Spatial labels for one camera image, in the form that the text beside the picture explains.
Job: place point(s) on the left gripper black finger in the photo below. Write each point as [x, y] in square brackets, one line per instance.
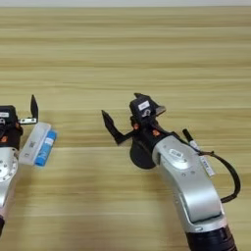
[34, 109]

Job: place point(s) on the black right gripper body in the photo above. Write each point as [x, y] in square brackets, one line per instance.
[148, 132]

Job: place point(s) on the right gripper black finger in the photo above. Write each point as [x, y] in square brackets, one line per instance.
[160, 110]
[111, 125]

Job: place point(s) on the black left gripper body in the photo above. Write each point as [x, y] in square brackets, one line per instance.
[11, 135]

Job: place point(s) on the white rectangular plastic device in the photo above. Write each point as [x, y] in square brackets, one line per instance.
[34, 142]

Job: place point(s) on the black mesh cup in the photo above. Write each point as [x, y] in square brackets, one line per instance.
[141, 158]

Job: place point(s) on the blue glue stick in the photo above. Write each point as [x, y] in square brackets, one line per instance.
[45, 148]

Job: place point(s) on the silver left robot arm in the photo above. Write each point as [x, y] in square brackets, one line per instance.
[6, 173]

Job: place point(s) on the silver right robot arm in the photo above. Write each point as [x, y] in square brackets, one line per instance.
[192, 183]

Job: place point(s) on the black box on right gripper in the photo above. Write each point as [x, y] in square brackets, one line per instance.
[142, 108]

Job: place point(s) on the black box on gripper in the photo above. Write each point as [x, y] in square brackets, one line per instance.
[142, 108]
[6, 114]

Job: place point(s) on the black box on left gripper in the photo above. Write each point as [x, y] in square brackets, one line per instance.
[6, 114]

